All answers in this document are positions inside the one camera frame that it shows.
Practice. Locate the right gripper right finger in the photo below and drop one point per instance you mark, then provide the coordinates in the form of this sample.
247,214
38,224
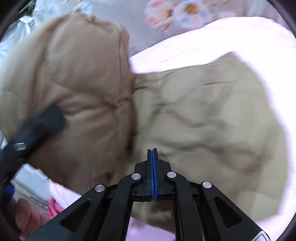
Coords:
201,211

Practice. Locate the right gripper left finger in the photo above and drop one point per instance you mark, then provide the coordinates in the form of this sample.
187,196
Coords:
103,213

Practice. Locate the olive quilted puffer jacket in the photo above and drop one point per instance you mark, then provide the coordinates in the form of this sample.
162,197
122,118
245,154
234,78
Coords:
80,64

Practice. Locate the person's left hand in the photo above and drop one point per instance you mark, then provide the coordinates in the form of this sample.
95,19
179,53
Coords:
28,219

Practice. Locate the silver grey curtain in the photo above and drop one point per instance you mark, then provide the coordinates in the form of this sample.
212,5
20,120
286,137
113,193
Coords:
21,28

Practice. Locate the grey floral blanket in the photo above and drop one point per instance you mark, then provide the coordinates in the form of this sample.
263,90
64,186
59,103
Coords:
150,22

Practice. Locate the pink bed sheet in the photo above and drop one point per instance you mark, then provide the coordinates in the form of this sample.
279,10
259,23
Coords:
219,44

